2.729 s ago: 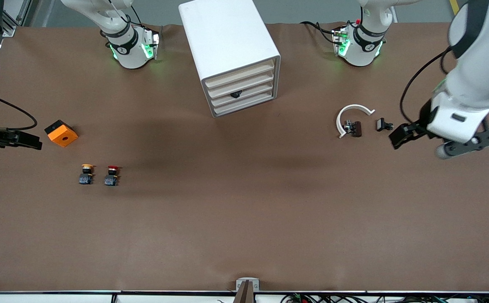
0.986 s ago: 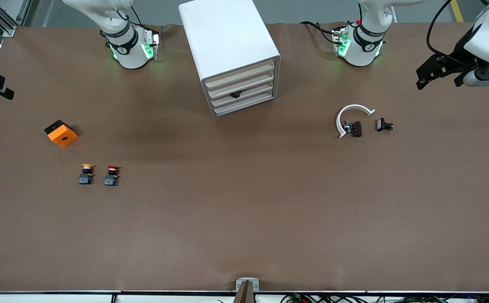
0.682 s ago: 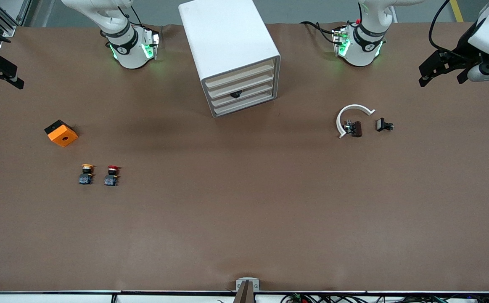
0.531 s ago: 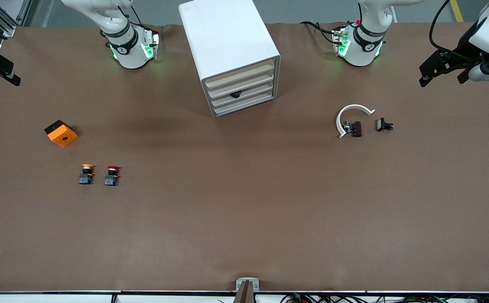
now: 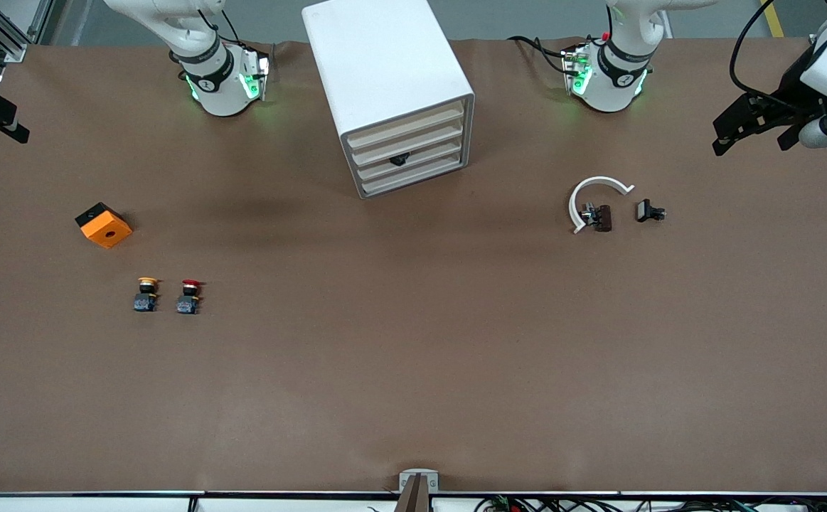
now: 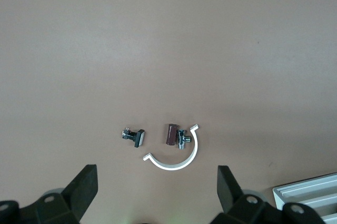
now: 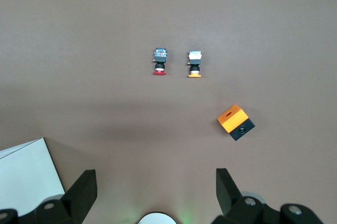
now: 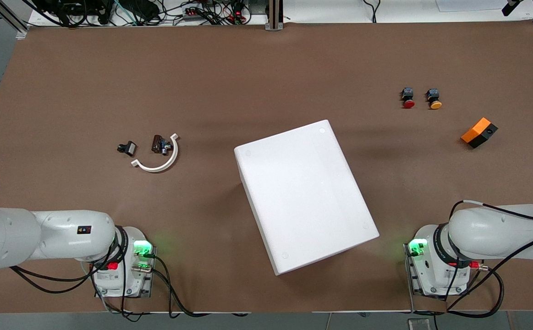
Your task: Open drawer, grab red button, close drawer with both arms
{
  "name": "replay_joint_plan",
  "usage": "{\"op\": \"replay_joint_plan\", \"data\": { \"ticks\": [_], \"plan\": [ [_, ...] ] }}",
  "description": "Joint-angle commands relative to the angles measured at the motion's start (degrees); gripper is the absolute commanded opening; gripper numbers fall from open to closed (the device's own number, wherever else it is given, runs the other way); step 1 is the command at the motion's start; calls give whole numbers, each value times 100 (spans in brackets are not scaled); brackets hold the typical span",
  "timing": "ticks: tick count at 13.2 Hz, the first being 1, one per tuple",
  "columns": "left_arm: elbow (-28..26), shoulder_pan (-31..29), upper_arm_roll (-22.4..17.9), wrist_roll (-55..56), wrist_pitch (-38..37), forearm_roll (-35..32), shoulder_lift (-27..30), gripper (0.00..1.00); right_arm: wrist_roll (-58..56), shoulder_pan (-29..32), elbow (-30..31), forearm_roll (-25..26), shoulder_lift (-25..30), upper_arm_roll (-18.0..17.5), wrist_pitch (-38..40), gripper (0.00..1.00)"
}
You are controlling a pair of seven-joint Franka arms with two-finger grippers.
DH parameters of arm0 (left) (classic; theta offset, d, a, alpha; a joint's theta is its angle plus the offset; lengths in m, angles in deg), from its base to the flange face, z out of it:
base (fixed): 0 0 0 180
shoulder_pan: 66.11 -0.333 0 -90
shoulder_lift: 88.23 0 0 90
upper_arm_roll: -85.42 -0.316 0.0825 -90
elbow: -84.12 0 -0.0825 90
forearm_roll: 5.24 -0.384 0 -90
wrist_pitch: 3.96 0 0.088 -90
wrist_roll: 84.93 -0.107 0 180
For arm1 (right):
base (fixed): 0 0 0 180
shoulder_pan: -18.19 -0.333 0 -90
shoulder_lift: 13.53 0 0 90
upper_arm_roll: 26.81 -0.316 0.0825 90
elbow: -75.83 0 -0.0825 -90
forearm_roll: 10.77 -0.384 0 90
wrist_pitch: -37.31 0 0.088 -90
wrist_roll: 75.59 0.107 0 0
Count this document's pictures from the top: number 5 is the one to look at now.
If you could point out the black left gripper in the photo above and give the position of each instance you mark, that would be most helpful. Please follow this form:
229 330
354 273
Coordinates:
791 87

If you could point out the red push button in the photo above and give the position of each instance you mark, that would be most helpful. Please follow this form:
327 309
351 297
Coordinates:
187 306

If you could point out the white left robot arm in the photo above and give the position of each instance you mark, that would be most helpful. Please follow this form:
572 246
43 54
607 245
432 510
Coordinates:
609 85

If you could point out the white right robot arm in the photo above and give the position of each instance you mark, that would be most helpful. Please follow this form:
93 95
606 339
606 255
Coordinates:
221 92

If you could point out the yellow push button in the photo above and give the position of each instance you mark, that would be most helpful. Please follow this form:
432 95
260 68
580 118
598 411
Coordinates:
146 302

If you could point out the yellow floor tape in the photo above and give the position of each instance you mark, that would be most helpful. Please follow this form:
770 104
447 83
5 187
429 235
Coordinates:
774 18

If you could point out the orange and black box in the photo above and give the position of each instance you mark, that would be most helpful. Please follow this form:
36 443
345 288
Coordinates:
107 231

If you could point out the small black clip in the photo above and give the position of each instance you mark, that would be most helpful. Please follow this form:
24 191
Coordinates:
645 210

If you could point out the brown black small component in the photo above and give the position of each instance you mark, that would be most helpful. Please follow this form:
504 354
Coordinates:
604 217

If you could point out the small black part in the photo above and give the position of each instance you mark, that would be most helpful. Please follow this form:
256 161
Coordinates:
399 159

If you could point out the brown table cover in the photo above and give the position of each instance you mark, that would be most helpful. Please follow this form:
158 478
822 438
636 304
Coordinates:
413 355

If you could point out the aluminium frame profile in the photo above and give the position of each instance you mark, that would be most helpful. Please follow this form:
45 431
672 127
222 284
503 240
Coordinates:
15 51

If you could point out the white table edge rail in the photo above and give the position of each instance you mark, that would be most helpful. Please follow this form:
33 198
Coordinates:
100 505

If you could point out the bottom edge camera mount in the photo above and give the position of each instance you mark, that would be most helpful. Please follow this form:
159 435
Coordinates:
418 498

